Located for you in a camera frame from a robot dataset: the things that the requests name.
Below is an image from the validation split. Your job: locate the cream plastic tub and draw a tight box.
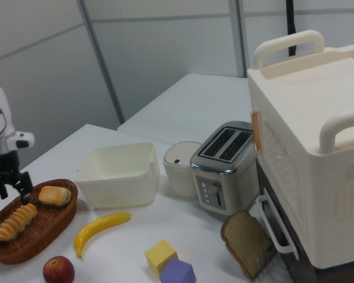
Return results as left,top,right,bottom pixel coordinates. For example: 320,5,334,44
75,141,160,210

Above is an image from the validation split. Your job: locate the brown drawer with white handle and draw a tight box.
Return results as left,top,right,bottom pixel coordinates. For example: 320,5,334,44
255,160,354,283

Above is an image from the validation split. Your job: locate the yellow banana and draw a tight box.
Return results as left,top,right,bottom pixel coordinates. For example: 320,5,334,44
73,211,133,259

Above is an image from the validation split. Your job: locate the striped spiral bread roll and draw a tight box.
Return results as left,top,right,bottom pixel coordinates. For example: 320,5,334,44
0,202,38,242

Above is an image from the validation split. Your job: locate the red apple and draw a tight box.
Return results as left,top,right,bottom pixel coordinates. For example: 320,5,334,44
42,255,76,283

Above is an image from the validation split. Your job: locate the brown bread slice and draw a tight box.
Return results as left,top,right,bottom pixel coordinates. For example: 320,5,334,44
220,210,273,280

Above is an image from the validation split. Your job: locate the yellow cube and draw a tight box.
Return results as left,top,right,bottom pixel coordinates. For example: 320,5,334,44
144,239,179,277

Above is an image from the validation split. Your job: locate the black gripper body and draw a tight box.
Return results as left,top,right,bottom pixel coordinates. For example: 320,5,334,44
0,150,21,185

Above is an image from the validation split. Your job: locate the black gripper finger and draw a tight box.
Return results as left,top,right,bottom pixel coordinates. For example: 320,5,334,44
14,172,35,205
0,175,9,200

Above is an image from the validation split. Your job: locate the silver cream two-slot toaster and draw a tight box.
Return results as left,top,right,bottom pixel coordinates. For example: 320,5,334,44
189,120,260,218

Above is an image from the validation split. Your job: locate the black pole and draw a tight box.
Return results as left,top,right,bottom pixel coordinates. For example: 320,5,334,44
284,0,299,57

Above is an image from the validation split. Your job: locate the brown wicker basket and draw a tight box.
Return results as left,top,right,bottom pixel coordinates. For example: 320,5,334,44
0,179,79,265

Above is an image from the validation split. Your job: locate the purple cube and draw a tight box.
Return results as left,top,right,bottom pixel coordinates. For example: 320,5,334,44
159,258,197,283

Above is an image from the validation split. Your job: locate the small cream lidded bin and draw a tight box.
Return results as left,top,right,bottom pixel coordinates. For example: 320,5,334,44
162,140,203,198

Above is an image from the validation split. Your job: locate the square golden bread bun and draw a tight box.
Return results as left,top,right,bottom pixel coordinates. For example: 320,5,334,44
38,185,73,206

